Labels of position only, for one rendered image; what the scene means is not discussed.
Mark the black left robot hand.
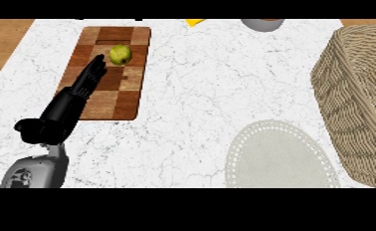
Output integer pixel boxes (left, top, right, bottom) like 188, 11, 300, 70
14, 54, 110, 146

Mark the pale oval placemat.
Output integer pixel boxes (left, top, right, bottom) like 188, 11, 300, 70
223, 118, 343, 189

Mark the tan wicker basket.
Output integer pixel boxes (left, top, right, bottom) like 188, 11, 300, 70
310, 24, 376, 188

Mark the brown checkered cutting board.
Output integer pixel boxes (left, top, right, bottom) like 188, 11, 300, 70
55, 26, 154, 121

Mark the green round fruit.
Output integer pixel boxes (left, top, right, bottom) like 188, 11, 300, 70
108, 44, 135, 67

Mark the yellow object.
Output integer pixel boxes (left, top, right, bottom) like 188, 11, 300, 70
185, 19, 207, 28

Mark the grey round bowl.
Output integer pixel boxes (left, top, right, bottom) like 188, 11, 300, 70
240, 19, 287, 33

